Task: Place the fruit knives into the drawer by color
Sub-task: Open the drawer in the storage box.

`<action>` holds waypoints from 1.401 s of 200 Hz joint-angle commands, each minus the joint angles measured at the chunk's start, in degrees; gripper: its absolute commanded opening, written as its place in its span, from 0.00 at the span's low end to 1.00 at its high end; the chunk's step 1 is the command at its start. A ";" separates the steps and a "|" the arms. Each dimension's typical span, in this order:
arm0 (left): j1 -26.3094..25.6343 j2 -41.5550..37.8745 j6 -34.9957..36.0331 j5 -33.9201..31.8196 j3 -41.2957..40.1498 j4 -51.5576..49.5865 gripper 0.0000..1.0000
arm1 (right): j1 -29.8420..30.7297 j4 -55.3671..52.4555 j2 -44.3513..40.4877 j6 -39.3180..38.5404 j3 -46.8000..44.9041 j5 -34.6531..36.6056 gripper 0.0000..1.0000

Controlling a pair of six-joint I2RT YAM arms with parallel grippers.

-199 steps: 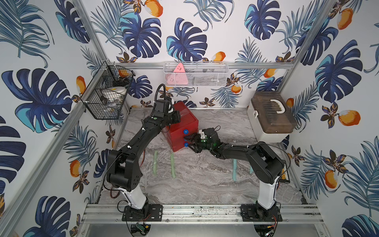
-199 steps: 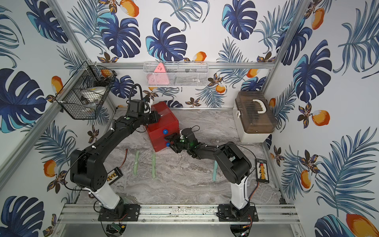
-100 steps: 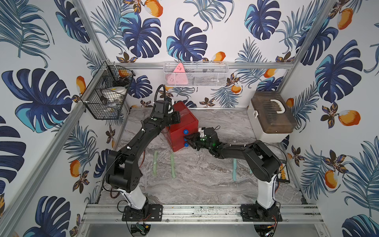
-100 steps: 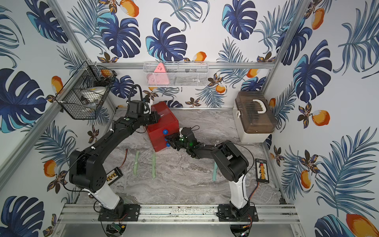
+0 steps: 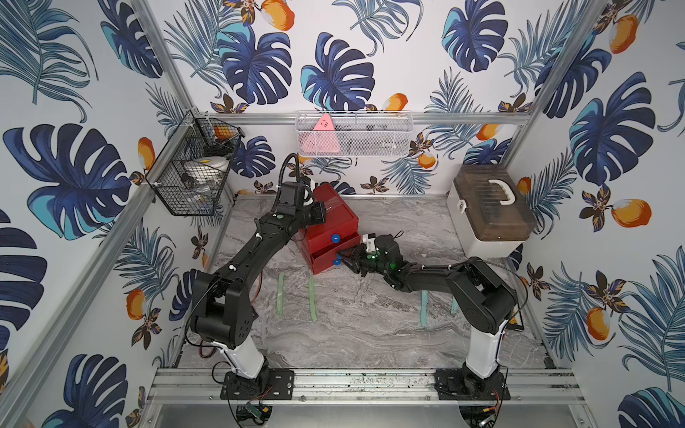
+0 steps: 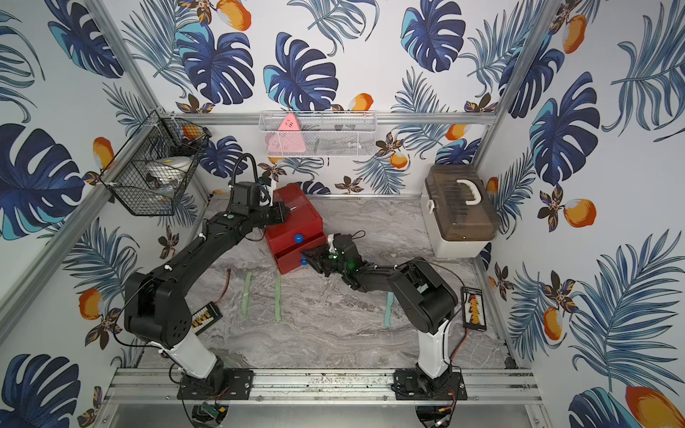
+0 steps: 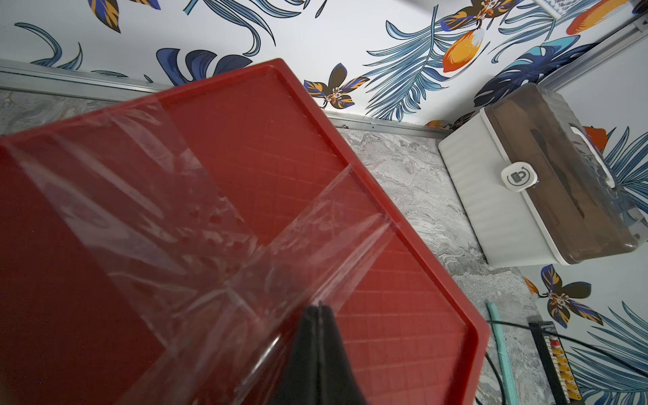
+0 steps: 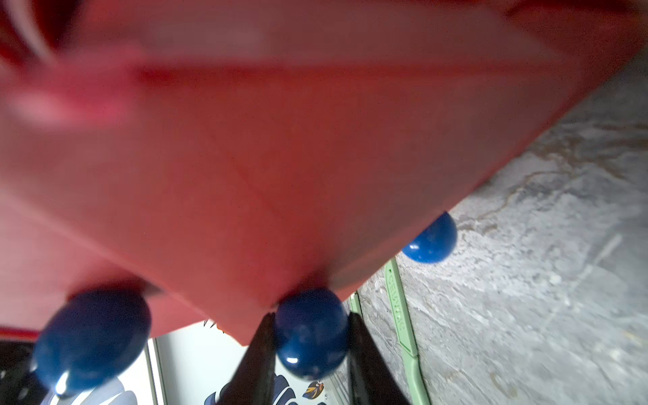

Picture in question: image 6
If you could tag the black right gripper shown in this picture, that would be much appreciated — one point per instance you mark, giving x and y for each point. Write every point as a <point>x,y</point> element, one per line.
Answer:
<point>321,251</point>

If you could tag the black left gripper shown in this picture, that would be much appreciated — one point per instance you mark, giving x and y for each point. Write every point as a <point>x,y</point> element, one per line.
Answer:
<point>275,214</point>

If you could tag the red three-drawer box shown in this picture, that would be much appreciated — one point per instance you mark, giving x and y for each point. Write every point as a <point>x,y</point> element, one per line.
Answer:
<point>303,230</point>

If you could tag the teal fruit knife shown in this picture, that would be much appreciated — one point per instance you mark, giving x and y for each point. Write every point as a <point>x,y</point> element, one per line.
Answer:
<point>388,310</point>

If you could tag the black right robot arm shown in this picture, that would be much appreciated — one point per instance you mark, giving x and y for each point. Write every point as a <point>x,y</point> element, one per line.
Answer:
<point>427,300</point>

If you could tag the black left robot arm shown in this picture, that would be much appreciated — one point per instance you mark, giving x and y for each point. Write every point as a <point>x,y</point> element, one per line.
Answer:
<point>155,308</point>

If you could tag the green fruit knife right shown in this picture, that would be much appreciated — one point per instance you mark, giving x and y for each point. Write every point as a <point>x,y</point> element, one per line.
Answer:
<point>278,299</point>

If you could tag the green fruit knife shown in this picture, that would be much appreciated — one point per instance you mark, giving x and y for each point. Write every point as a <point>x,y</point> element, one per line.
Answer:
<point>278,299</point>
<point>245,299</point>

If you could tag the green fruit knife left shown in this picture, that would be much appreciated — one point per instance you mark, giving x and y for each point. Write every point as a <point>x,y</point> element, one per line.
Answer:
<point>245,299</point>

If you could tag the pink triangle object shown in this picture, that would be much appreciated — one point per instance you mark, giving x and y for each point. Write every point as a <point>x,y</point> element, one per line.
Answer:
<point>288,139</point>

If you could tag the white object in basket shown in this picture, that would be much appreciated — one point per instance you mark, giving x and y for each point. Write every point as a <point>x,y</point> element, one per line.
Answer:
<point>167,172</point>

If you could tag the left yellow connector board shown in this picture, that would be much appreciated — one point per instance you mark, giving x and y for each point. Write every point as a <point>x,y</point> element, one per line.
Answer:
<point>206,317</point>

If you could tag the yellow connector board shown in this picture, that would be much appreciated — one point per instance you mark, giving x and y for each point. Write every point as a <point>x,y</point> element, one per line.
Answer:
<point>473,309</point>
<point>206,317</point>

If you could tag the brown lidded storage box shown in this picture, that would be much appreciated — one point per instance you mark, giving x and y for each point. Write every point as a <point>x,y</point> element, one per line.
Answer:
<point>459,215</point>

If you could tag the right yellow connector board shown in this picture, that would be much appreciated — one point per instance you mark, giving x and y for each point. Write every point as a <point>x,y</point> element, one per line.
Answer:
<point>473,309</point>

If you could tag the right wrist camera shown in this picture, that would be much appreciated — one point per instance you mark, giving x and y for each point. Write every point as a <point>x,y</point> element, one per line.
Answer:
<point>332,251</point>

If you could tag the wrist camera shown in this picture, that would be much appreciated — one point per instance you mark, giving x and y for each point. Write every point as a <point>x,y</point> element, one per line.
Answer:
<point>332,251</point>
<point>250,194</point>

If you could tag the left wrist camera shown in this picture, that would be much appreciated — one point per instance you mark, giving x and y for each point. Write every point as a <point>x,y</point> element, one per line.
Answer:
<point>250,194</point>

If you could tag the clear mesh wall shelf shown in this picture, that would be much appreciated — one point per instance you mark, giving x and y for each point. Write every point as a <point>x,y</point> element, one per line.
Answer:
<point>328,134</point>

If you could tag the black wire basket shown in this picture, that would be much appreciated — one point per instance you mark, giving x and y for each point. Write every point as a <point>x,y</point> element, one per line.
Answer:
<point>157,137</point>

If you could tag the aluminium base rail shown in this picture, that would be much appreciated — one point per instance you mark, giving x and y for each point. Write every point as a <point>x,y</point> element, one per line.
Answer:
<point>373,387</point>

